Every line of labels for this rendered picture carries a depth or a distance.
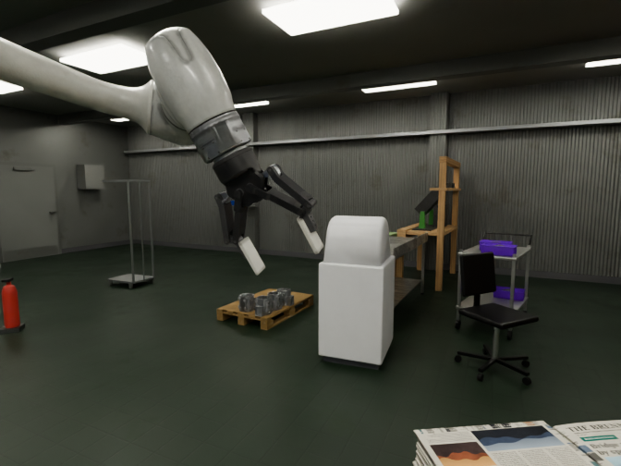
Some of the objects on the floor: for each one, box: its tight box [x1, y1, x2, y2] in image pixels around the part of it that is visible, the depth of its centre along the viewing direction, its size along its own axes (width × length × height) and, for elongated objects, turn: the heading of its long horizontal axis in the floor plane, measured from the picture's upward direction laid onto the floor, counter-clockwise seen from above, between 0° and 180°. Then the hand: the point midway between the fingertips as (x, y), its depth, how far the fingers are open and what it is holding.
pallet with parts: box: [216, 288, 313, 330], centre depth 485 cm, size 114×79×33 cm
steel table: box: [389, 232, 428, 308], centre depth 503 cm, size 69×182×94 cm
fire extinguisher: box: [0, 277, 25, 334], centre depth 418 cm, size 26×26×59 cm
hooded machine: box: [319, 215, 395, 370], centre depth 356 cm, size 67×61×131 cm
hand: (286, 256), depth 69 cm, fingers open, 13 cm apart
